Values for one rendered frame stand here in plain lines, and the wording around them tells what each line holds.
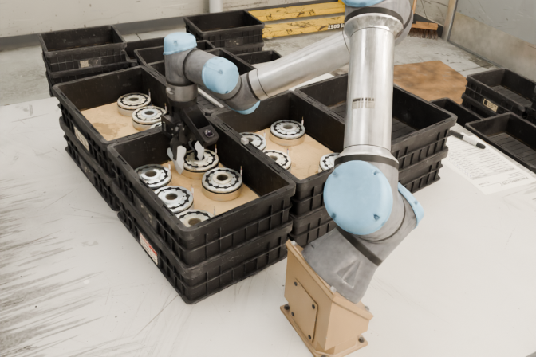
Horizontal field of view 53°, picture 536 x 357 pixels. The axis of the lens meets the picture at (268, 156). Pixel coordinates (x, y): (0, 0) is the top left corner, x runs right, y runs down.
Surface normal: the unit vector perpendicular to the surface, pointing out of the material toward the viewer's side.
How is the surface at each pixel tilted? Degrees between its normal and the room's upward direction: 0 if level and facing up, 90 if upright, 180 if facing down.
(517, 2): 90
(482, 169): 0
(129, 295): 0
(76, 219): 0
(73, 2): 90
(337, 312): 90
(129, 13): 90
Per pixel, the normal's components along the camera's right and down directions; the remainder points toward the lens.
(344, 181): -0.44, -0.17
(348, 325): 0.48, 0.50
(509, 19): -0.89, 0.22
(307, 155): 0.04, -0.84
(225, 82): 0.77, 0.37
